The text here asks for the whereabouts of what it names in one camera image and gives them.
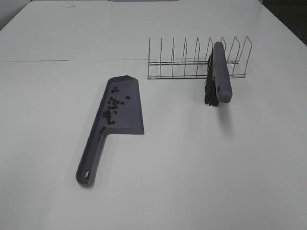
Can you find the pile of coffee beans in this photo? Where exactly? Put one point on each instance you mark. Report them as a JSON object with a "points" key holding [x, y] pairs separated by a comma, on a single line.
{"points": [[110, 114]]}

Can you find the metal wire rack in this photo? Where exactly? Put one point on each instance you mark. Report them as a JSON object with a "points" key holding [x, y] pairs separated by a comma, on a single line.
{"points": [[167, 62]]}

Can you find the grey plastic dustpan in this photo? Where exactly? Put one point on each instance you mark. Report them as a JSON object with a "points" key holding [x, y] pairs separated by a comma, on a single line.
{"points": [[130, 121]]}

